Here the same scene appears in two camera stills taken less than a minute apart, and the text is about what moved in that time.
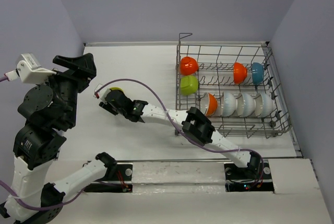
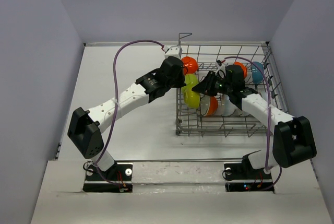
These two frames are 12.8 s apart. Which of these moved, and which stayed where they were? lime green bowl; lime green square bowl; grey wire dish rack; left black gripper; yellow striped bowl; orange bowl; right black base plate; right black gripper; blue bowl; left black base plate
Moved: yellow striped bowl; right black gripper; left black gripper; lime green bowl
Stayed: grey wire dish rack; left black base plate; orange bowl; blue bowl; lime green square bowl; right black base plate
